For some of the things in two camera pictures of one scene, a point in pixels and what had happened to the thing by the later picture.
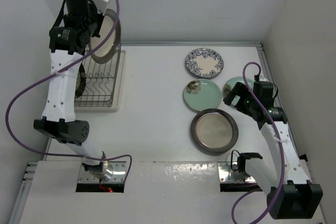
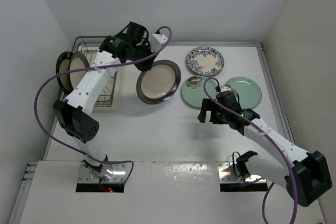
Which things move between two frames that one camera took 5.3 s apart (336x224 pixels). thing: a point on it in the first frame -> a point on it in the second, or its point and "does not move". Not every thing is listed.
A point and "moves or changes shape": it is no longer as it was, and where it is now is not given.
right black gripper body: x=247 y=107 -> x=220 y=116
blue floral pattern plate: x=205 y=62 does not move
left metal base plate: x=118 y=176 does not move
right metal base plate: x=227 y=174 does not move
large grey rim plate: x=214 y=130 -> x=158 y=85
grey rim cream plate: x=107 y=52 moves or changes shape
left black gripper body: x=93 y=23 -> x=143 y=50
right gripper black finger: x=240 y=90 -> x=208 y=105
